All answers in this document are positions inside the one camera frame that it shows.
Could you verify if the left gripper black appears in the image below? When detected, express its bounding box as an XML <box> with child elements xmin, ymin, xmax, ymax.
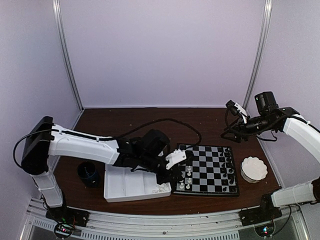
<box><xmin>140</xmin><ymin>152</ymin><xmax>184</xmax><ymax>186</ymax></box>

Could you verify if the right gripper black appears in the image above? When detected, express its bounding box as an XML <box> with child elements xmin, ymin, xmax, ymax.
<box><xmin>221</xmin><ymin>114</ymin><xmax>275</xmax><ymax>143</ymax></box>

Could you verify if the white plastic compartment tray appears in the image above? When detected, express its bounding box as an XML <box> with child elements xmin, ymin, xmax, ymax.
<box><xmin>103</xmin><ymin>165</ymin><xmax>172</xmax><ymax>203</ymax></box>

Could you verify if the black white chess board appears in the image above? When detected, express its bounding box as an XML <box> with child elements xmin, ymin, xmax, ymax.
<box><xmin>171</xmin><ymin>143</ymin><xmax>240</xmax><ymax>197</ymax></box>

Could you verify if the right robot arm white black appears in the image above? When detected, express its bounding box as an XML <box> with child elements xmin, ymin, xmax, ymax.
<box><xmin>221</xmin><ymin>101</ymin><xmax>320</xmax><ymax>221</ymax></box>

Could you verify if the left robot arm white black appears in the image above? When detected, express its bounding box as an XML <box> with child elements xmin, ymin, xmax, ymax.
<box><xmin>19</xmin><ymin>116</ymin><xmax>187</xmax><ymax>222</ymax></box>

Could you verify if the white scalloped bowl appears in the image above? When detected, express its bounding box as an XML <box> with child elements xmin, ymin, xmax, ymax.
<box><xmin>240</xmin><ymin>156</ymin><xmax>268</xmax><ymax>184</ymax></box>

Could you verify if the dark blue mug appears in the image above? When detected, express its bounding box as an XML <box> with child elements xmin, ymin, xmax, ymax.
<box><xmin>77</xmin><ymin>161</ymin><xmax>101</xmax><ymax>188</ymax></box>

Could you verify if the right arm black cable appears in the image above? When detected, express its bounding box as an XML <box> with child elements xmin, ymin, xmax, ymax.
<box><xmin>223</xmin><ymin>107</ymin><xmax>238</xmax><ymax>133</ymax></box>

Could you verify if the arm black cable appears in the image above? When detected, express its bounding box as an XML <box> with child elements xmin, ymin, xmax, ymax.
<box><xmin>117</xmin><ymin>117</ymin><xmax>203</xmax><ymax>151</ymax></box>
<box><xmin>223</xmin><ymin>107</ymin><xmax>238</xmax><ymax>133</ymax></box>

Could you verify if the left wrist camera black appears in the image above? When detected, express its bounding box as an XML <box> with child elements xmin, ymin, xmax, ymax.
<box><xmin>141</xmin><ymin>129</ymin><xmax>170</xmax><ymax>156</ymax></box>

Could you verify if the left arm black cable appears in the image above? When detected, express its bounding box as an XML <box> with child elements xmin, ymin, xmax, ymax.
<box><xmin>117</xmin><ymin>117</ymin><xmax>203</xmax><ymax>151</ymax></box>

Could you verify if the aluminium front rail frame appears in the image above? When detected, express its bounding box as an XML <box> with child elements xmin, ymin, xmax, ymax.
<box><xmin>19</xmin><ymin>192</ymin><xmax>320</xmax><ymax>240</ymax></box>

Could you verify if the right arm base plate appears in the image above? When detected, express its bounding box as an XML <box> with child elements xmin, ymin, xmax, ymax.
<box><xmin>239</xmin><ymin>207</ymin><xmax>282</xmax><ymax>227</ymax></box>

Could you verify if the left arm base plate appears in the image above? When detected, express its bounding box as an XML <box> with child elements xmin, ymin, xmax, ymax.
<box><xmin>45</xmin><ymin>205</ymin><xmax>90</xmax><ymax>227</ymax></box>

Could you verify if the right aluminium corner post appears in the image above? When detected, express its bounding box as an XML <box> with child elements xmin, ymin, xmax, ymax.
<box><xmin>242</xmin><ymin>0</ymin><xmax>273</xmax><ymax>110</ymax></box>

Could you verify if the aluminium corner post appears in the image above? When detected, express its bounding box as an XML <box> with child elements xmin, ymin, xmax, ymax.
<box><xmin>51</xmin><ymin>0</ymin><xmax>83</xmax><ymax>111</ymax></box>
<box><xmin>242</xmin><ymin>0</ymin><xmax>273</xmax><ymax>110</ymax></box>

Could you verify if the left aluminium corner post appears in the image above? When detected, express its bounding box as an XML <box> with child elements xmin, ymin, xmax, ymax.
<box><xmin>51</xmin><ymin>0</ymin><xmax>83</xmax><ymax>111</ymax></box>

